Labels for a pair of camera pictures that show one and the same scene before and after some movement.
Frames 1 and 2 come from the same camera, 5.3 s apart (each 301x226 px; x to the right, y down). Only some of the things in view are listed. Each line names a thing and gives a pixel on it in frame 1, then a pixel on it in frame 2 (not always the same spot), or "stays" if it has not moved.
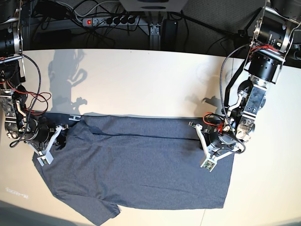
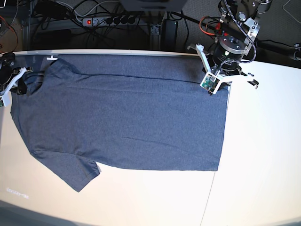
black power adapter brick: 170,35 stays
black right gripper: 222,138 to 228,54
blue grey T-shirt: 108,161 to 142,111
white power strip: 111,20 stays
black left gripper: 46,128 to 7,60
